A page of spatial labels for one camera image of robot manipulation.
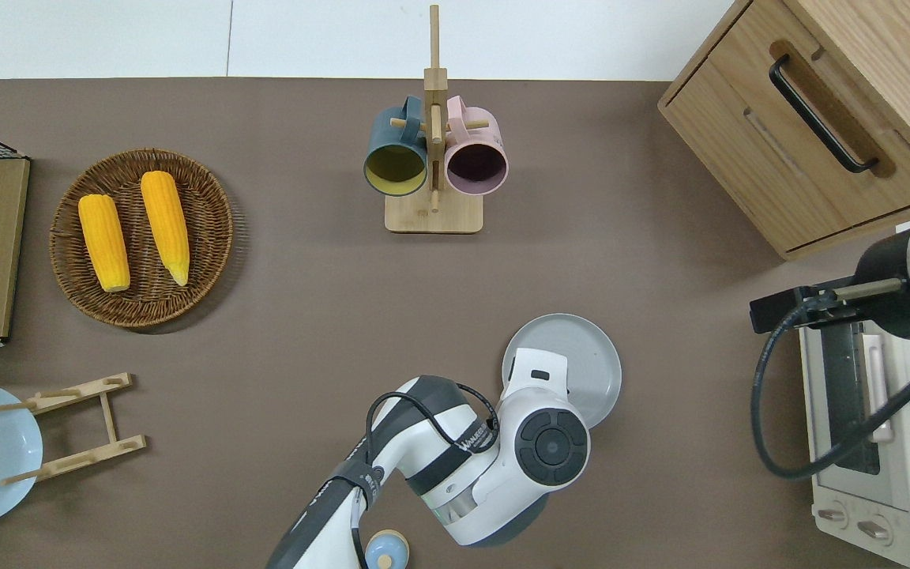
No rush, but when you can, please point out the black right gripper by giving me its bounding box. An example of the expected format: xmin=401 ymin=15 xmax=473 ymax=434
xmin=750 ymin=229 xmax=910 ymax=342

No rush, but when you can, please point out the gray plate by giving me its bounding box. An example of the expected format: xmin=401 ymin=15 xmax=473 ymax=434
xmin=501 ymin=314 xmax=623 ymax=430

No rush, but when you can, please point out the wooden plate rack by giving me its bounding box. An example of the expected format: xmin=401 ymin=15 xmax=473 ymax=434
xmin=0 ymin=372 xmax=148 ymax=485

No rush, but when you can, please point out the wooden cabinet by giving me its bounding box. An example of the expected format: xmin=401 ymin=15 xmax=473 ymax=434
xmin=658 ymin=0 xmax=910 ymax=262

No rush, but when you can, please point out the white toaster oven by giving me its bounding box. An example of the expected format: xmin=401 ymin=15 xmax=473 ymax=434
xmin=799 ymin=316 xmax=910 ymax=569

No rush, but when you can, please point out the pink mug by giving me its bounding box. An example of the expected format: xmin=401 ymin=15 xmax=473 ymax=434
xmin=445 ymin=96 xmax=510 ymax=197

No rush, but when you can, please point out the wooden mug tree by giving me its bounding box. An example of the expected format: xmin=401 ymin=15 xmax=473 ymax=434
xmin=385 ymin=4 xmax=484 ymax=234

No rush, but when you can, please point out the dark blue mug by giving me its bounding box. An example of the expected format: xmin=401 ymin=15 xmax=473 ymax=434
xmin=363 ymin=96 xmax=430 ymax=197

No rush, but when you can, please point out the small blue wooden bell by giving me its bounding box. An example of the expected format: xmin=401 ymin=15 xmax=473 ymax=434
xmin=365 ymin=529 xmax=410 ymax=569

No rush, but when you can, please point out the brown table mat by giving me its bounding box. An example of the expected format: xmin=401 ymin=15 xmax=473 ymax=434
xmin=0 ymin=77 xmax=910 ymax=569

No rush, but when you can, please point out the long yellow corn cob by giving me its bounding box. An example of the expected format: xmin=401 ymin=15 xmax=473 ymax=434
xmin=141 ymin=171 xmax=190 ymax=287

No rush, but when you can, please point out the brown wicker basket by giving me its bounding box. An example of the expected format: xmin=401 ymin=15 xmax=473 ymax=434
xmin=50 ymin=148 xmax=235 ymax=329

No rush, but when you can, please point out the short yellow corn cob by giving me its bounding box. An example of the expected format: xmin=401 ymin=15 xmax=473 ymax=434
xmin=78 ymin=194 xmax=131 ymax=293

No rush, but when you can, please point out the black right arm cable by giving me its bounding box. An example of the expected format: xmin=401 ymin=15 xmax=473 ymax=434
xmin=751 ymin=304 xmax=910 ymax=480

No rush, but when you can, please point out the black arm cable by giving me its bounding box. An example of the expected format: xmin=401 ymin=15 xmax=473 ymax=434
xmin=751 ymin=304 xmax=910 ymax=480
xmin=348 ymin=382 xmax=501 ymax=569

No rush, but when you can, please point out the black cabinet handle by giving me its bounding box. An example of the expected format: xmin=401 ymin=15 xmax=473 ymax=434
xmin=769 ymin=54 xmax=880 ymax=175

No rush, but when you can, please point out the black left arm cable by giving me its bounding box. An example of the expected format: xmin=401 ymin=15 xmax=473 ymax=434
xmin=348 ymin=382 xmax=501 ymax=569

